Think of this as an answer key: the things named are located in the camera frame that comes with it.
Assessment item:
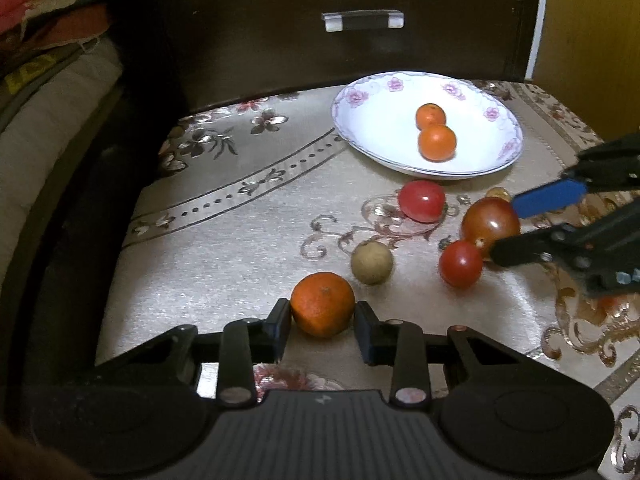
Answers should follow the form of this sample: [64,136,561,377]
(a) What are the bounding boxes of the tan longan fruit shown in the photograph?
[350,240,394,285]
[485,186,512,203]

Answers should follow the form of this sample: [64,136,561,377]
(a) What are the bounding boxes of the large dark red tomato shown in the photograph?
[460,196,521,260]

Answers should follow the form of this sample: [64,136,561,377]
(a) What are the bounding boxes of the orange tangerine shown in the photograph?
[418,124,457,162]
[416,103,447,130]
[290,272,356,338]

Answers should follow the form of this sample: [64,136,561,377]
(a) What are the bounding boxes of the floral beige tablecloth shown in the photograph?
[98,81,639,479]

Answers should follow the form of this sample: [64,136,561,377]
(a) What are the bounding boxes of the yellow wooden cabinet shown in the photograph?
[532,0,639,141]

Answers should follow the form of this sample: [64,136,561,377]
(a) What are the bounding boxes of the white floral ceramic plate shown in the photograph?
[331,72,524,180]

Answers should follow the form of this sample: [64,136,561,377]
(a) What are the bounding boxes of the dark wooden drawer cabinet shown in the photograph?
[106,0,538,113]

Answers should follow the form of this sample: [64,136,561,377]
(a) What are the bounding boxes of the silver black drawer handle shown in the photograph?
[322,9,405,34]

